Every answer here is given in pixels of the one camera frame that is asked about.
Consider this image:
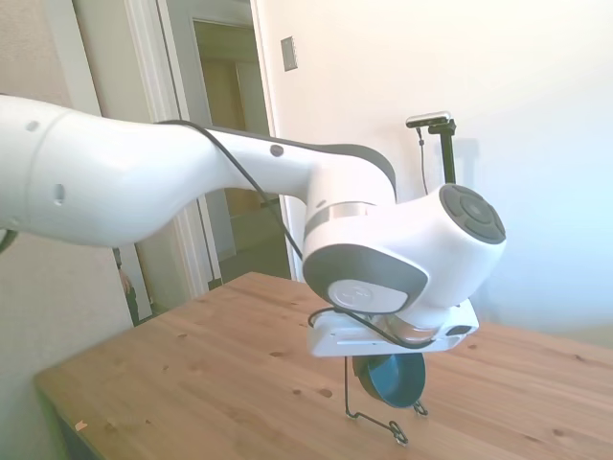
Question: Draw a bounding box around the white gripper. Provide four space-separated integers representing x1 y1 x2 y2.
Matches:
306 298 481 360

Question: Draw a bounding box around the dark blue bowl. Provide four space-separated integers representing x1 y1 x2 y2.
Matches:
352 353 427 410

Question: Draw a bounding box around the black wire dish rack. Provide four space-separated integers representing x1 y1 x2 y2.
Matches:
341 357 429 447

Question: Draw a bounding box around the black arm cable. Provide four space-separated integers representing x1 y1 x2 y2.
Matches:
156 119 435 348

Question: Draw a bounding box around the black camera cable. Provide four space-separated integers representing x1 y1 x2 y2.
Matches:
415 126 431 196

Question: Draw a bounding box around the black camera stand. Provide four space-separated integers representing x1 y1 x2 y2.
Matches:
427 119 459 186

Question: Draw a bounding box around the grey exterior camera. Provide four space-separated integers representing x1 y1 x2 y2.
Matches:
405 110 453 129

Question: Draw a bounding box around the grey wall switch plate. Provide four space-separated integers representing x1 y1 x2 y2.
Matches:
280 34 300 74

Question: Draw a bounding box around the white door frame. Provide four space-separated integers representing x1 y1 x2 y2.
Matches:
122 0 224 296

